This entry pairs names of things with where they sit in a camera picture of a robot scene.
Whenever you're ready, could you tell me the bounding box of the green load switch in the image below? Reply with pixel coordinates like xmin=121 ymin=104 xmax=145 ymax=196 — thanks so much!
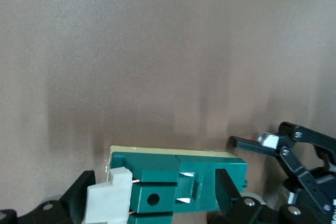
xmin=106 ymin=145 xmax=249 ymax=224

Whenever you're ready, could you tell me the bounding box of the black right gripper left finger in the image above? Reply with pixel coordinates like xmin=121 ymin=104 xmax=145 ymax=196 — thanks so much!
xmin=0 ymin=170 xmax=96 ymax=224

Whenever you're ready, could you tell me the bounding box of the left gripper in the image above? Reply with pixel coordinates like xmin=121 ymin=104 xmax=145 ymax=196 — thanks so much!
xmin=229 ymin=121 xmax=336 ymax=224

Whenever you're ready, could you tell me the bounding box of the white switch lever handle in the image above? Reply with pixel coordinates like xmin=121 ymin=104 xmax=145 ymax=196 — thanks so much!
xmin=83 ymin=166 xmax=133 ymax=224

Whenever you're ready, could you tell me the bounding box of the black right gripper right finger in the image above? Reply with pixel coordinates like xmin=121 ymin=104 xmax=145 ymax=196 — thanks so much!
xmin=207 ymin=168 xmax=321 ymax=224

